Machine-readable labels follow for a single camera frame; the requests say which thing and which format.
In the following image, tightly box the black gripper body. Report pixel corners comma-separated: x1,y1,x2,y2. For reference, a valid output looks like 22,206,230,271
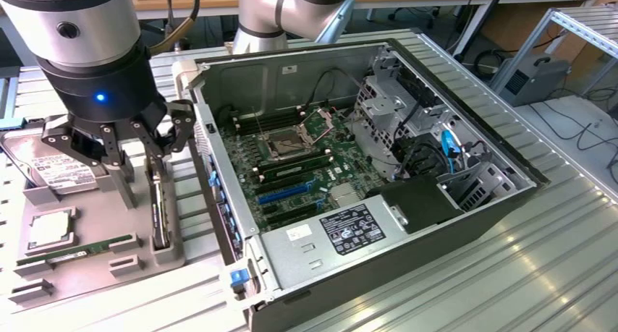
35,43,169,126

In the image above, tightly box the graphics card with metal bracket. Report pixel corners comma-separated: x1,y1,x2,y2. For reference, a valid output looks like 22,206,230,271
145,154,170,247

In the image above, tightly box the silver hard disk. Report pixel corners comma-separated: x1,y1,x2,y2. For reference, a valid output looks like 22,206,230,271
0,132,106,195

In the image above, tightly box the blue disk caddy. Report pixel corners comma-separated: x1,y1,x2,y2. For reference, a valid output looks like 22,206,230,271
0,116,46,131

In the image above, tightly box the thin metal locking lever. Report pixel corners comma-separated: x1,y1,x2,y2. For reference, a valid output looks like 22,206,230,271
253,105,266,142

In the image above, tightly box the black RAM slot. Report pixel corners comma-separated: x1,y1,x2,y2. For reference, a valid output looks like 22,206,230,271
254,152,329,173
232,106,300,122
236,113,302,130
233,109,301,126
236,116,304,135
253,148,326,169

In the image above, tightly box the open black PC case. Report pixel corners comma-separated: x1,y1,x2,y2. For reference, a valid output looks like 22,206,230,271
172,38,551,332

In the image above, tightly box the CPU socket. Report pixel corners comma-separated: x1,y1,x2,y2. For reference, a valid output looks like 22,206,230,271
261,128,310,160

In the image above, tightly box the grey parts rack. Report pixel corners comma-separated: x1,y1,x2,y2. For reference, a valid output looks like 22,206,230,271
6,158,188,313

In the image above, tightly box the silver CPU chip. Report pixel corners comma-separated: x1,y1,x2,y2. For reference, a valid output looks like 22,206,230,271
27,212,73,248

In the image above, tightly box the installed RAM stick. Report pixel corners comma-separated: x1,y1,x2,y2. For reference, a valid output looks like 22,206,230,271
260,159,329,181

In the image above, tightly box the metal socket cover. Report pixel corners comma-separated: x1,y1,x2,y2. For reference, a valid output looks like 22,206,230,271
297,106,334,138

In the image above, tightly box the blue expansion slot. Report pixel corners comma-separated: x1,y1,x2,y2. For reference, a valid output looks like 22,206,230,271
257,187,312,205

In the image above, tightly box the green RAM stick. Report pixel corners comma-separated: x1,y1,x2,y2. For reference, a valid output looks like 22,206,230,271
15,234,134,267

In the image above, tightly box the green motherboard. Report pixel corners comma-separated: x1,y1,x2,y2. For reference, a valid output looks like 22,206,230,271
218,106,386,231

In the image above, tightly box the silver chipset heat sink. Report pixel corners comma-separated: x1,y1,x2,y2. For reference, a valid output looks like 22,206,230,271
329,184,358,207

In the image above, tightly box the grey power supply unit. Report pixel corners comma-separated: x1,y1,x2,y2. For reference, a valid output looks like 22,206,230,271
248,195,411,293

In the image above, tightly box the metal disk bay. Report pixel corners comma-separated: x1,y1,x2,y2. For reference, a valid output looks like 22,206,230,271
436,158,525,213
354,74,452,140

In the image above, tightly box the black plastic shroud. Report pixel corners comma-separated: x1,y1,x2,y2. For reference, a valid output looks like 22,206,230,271
364,174,465,236

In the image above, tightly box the black office chair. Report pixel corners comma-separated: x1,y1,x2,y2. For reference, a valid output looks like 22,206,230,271
365,5,441,22

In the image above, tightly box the grey box device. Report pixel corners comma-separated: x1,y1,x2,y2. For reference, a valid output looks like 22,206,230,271
489,55,573,107

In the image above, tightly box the thin arm cable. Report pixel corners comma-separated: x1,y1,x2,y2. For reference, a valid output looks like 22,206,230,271
144,0,201,54

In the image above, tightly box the black wire bundle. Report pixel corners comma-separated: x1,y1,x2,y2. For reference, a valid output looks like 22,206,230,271
389,124,449,179

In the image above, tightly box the blue wire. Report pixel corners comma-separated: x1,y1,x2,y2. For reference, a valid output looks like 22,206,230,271
439,128,460,174

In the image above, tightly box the aluminium frame table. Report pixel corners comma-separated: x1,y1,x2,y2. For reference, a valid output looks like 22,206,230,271
500,4,618,98

